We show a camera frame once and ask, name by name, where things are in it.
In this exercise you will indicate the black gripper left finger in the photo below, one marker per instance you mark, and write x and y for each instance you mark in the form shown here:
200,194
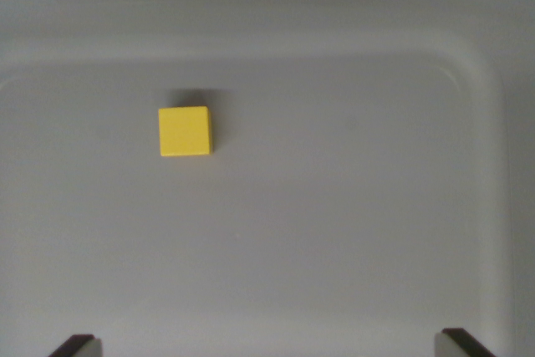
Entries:
79,346

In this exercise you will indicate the white plastic tray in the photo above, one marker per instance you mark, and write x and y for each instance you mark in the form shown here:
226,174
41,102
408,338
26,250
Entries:
292,206

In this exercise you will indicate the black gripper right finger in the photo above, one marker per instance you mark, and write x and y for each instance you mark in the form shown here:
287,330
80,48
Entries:
455,344

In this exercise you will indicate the yellow cube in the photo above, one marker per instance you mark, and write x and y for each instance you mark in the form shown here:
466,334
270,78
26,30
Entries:
184,131

